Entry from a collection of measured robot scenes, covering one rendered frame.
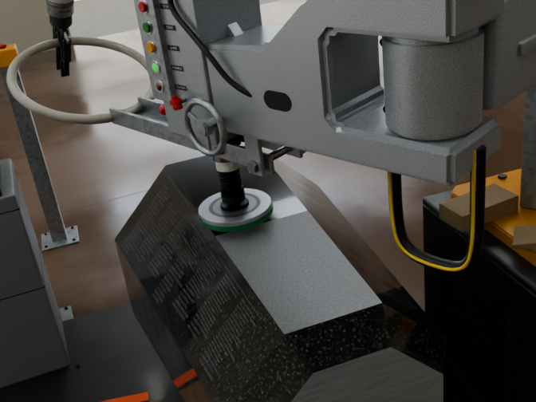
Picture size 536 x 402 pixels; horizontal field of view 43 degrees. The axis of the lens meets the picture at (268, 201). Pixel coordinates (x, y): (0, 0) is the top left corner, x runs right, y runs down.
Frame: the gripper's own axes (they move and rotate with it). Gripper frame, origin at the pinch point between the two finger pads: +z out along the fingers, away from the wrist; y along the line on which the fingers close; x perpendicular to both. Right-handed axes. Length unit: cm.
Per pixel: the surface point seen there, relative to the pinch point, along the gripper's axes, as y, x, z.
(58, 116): 41.9, -15.4, -10.0
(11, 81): 20.9, -23.2, -10.7
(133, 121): 57, 3, -14
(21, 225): 28, -26, 47
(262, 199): 96, 26, -9
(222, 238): 100, 11, -3
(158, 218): 64, 9, 22
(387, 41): 129, 20, -81
